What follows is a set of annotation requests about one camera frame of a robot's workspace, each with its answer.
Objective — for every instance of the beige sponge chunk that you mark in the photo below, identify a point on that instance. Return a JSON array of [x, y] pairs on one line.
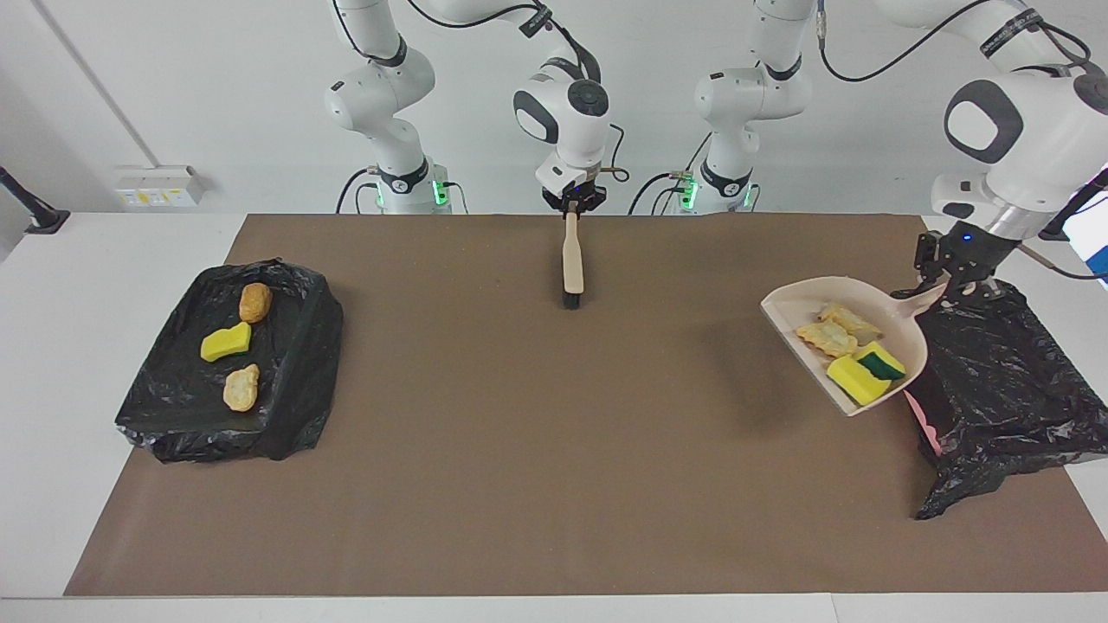
[[827, 339], [853, 322], [241, 388]]

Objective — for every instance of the white wall power outlet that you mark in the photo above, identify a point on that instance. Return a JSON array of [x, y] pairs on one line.
[[156, 186]]

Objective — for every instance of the brown table mat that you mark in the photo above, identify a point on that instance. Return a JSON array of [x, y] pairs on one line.
[[519, 476]]

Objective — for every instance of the brown sponge lump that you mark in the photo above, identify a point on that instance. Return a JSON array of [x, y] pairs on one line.
[[254, 302]]

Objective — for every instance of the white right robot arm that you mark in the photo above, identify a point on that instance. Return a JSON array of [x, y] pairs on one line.
[[381, 95]]

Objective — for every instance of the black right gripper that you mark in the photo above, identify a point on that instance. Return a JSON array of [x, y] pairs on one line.
[[574, 192]]

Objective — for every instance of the yellow sponge piece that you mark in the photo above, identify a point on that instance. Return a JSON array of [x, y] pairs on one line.
[[226, 342]]

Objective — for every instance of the yellow green scouring sponge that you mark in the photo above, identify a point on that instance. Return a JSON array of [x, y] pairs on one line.
[[857, 381]]

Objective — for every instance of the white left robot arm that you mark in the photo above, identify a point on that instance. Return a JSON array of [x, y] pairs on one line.
[[1039, 130]]

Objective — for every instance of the beige hand brush black bristles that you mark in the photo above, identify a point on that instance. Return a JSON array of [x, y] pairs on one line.
[[573, 260]]

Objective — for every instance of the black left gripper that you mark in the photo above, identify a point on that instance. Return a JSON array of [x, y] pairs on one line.
[[974, 255]]

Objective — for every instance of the flat bin black bag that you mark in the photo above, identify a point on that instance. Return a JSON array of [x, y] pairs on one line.
[[286, 407]]

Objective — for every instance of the black clamp stand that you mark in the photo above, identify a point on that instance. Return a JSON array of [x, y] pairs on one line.
[[1065, 216], [48, 221]]

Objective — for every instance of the pink bin black bag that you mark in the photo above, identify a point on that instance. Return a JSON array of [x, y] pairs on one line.
[[995, 415]]

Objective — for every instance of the beige plastic dustpan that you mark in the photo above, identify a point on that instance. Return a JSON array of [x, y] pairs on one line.
[[792, 310]]

